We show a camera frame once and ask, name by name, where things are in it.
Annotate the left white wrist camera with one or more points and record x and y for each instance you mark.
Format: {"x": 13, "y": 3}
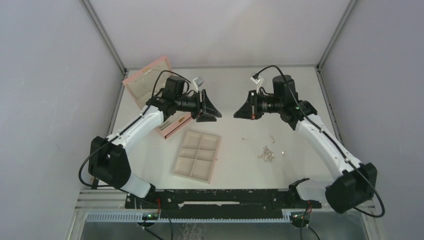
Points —
{"x": 196, "y": 83}

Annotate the beige six-compartment tray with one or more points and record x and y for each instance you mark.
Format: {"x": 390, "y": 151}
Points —
{"x": 197, "y": 156}

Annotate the black mounting base plate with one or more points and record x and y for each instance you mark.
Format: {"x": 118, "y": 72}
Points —
{"x": 221, "y": 204}

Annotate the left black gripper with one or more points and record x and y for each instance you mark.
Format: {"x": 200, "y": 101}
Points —
{"x": 207, "y": 108}

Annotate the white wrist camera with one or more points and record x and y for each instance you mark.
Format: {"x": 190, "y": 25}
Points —
{"x": 259, "y": 80}
{"x": 196, "y": 83}

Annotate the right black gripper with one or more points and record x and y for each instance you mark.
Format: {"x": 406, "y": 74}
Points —
{"x": 249, "y": 110}

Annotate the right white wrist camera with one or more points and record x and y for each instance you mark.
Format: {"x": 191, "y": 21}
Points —
{"x": 259, "y": 80}

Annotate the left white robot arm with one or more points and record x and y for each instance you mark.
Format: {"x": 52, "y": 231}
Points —
{"x": 108, "y": 159}

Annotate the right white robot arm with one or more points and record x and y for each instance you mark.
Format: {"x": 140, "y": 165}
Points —
{"x": 353, "y": 182}

